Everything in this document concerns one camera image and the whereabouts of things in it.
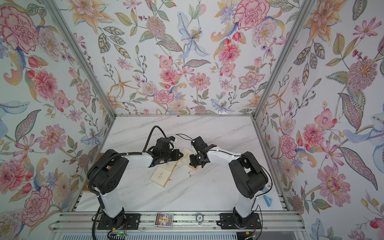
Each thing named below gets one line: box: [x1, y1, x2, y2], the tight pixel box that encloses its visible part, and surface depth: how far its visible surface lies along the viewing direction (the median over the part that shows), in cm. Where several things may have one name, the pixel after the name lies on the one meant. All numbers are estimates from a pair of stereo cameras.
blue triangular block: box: [263, 195, 273, 207], surface depth 80 cm
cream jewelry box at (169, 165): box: [158, 160, 179, 172], surface depth 92 cm
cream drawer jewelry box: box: [150, 166, 172, 188], surface depth 88 cm
